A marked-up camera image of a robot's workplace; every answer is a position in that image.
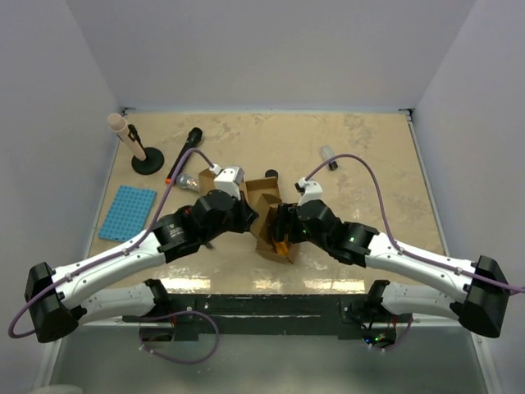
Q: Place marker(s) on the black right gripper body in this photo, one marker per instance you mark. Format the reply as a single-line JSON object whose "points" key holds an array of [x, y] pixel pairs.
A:
{"points": [[297, 233]]}

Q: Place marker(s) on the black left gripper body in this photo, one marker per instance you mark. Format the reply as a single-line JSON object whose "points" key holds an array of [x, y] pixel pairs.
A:
{"points": [[235, 222]]}

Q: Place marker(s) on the orange tube white cap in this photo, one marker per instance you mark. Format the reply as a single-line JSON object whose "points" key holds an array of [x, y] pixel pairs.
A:
{"points": [[282, 248]]}

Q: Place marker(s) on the taped cardboard box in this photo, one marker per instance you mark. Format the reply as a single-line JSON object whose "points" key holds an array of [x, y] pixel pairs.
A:
{"points": [[252, 189]]}

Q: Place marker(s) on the small cardboard box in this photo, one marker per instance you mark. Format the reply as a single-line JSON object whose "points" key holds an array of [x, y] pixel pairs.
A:
{"points": [[261, 229]]}

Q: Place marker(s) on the small black round cap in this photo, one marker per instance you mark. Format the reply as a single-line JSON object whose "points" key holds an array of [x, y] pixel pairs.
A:
{"points": [[271, 173]]}

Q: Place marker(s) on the small clear black-capped bottle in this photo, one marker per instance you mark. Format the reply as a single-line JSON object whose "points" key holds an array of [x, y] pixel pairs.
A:
{"points": [[328, 155]]}

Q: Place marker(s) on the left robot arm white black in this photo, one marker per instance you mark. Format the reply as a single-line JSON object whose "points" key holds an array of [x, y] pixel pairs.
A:
{"points": [[58, 297]]}

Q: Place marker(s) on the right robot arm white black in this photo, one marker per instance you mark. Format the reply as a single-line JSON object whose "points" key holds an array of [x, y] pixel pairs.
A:
{"points": [[473, 293]]}

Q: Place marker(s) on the silver glitter microphone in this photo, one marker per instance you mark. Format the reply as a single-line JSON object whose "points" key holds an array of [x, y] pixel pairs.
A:
{"points": [[187, 182]]}

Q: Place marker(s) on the black microphone orange end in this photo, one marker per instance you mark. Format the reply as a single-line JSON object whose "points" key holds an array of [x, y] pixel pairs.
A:
{"points": [[192, 141]]}

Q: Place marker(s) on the blue studded building plate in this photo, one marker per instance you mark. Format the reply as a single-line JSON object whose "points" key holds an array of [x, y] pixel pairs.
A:
{"points": [[127, 214]]}

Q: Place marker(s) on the beige microphone on stand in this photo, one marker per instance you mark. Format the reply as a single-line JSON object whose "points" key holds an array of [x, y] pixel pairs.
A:
{"points": [[119, 125]]}

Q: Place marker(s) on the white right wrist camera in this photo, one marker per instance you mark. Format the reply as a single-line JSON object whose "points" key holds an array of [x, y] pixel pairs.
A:
{"points": [[308, 189]]}

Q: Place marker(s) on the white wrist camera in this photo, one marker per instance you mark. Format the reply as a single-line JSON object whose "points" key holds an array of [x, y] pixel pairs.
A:
{"points": [[308, 189], [228, 179]]}

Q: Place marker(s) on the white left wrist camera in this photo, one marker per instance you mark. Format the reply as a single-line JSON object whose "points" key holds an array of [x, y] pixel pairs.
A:
{"points": [[228, 179]]}

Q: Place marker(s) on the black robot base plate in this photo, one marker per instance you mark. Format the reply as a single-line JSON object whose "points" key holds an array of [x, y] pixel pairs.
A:
{"points": [[342, 316]]}

